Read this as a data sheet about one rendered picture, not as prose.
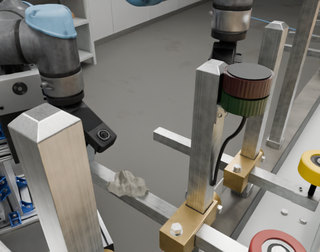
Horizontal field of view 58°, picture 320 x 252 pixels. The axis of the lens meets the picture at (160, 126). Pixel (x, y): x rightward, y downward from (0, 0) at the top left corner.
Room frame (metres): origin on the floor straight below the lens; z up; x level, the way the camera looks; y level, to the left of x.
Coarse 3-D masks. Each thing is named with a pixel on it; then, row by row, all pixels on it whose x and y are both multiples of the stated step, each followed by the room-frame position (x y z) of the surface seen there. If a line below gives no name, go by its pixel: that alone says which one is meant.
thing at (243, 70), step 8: (232, 64) 0.36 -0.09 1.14; (240, 64) 0.36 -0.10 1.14; (248, 64) 0.36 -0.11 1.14; (256, 64) 0.36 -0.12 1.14; (232, 72) 0.33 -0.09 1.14; (240, 72) 0.33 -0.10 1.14; (248, 72) 0.33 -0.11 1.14; (256, 72) 0.33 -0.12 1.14; (264, 72) 0.33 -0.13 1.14; (216, 104) 0.34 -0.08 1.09; (216, 112) 0.34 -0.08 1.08; (224, 112) 0.36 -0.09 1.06; (216, 120) 0.34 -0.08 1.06; (240, 128) 0.33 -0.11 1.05; (232, 136) 0.34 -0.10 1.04; (224, 144) 0.35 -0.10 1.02; (216, 168) 0.35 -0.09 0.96; (216, 176) 0.35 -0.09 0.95
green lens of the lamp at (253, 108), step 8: (224, 96) 0.33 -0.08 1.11; (232, 96) 0.32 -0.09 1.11; (224, 104) 0.33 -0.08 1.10; (232, 104) 0.32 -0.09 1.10; (240, 104) 0.31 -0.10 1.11; (248, 104) 0.31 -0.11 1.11; (256, 104) 0.31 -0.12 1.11; (264, 104) 0.32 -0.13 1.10; (232, 112) 0.31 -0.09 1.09; (240, 112) 0.31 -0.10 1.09; (248, 112) 0.31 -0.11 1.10; (256, 112) 0.31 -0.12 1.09
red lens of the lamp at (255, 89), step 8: (224, 72) 0.34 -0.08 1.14; (272, 72) 0.33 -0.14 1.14; (224, 80) 0.33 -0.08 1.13; (232, 80) 0.32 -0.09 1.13; (240, 80) 0.31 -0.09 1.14; (248, 80) 0.31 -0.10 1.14; (256, 80) 0.31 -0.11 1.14; (264, 80) 0.31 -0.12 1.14; (272, 80) 0.32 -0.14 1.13; (224, 88) 0.33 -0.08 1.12; (232, 88) 0.32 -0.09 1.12; (240, 88) 0.31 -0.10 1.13; (248, 88) 0.31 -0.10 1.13; (256, 88) 0.31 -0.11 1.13; (264, 88) 0.31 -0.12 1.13; (240, 96) 0.31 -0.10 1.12; (248, 96) 0.31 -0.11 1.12; (256, 96) 0.31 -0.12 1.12; (264, 96) 0.31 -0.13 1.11
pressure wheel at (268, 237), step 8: (264, 232) 0.28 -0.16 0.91; (272, 232) 0.28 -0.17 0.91; (280, 232) 0.28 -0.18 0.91; (256, 240) 0.26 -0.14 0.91; (264, 240) 0.26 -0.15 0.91; (272, 240) 0.27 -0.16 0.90; (280, 240) 0.27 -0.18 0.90; (288, 240) 0.26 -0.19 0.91; (296, 240) 0.26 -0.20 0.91; (248, 248) 0.26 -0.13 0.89; (256, 248) 0.25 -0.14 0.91; (264, 248) 0.25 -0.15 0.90; (272, 248) 0.25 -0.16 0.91; (280, 248) 0.25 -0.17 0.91; (288, 248) 0.25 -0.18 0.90; (296, 248) 0.25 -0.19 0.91; (304, 248) 0.25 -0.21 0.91
